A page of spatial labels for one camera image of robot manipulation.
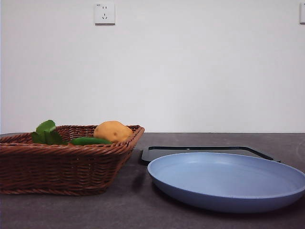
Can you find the orange carrot with green leaves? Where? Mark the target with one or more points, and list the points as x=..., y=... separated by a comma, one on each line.
x=46, y=134

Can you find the yellow-brown potato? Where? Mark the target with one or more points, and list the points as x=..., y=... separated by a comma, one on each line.
x=112, y=132

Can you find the white wall socket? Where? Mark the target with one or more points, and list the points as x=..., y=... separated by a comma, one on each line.
x=104, y=13

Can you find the blue round plate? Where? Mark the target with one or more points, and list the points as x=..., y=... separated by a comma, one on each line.
x=226, y=179

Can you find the black flat tray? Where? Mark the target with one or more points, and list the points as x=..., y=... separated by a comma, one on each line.
x=146, y=156

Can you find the brown wicker basket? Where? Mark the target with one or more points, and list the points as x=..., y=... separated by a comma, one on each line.
x=59, y=167

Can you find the green chili pepper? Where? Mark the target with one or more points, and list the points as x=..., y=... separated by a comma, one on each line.
x=90, y=141

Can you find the white wall plate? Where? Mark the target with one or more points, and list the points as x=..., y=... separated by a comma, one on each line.
x=302, y=13

